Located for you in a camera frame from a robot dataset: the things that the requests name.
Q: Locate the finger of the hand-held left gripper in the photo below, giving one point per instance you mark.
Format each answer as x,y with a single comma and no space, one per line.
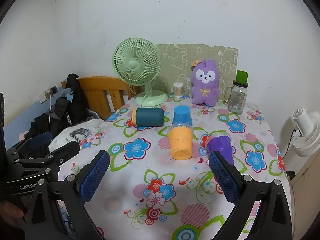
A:
40,140
65,151

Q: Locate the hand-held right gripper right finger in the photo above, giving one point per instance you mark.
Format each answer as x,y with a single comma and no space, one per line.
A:
224,180

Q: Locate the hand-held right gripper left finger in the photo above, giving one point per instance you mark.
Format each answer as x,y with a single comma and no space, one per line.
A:
94,178

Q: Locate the purple cup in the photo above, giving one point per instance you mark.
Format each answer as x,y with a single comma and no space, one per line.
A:
222,146

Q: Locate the orange cup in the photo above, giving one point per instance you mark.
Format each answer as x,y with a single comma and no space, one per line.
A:
180,142

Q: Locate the blue cup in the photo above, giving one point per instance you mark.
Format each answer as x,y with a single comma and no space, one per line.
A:
182,115

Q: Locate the dark teal cup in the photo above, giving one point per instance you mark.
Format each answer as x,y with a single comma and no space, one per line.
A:
150,116

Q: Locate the person's left hand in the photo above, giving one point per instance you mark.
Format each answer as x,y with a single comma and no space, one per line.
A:
10,212

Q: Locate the white printed cloth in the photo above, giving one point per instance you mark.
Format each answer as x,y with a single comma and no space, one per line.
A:
80,131

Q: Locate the pile of dark clothes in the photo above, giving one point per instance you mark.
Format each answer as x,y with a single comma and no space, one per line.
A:
71,100

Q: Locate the wooden chair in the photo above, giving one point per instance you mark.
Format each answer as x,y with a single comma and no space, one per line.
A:
100,90

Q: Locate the glass mug with green lid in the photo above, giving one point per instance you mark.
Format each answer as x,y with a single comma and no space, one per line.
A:
237,97

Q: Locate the beige cabinet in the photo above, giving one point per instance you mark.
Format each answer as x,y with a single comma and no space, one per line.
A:
308,195

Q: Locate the white fan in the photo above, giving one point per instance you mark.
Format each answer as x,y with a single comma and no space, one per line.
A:
306,132

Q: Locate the purple plush toy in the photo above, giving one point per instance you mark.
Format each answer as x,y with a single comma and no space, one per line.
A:
205,85

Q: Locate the cotton swab jar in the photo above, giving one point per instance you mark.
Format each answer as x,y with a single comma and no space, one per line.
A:
178,90

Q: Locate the green desk fan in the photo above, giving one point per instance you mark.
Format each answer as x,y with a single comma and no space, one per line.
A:
136,65

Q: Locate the green printed board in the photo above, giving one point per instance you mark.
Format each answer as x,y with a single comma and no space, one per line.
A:
175,62

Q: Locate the wall socket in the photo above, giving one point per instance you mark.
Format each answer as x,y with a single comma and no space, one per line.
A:
51,92

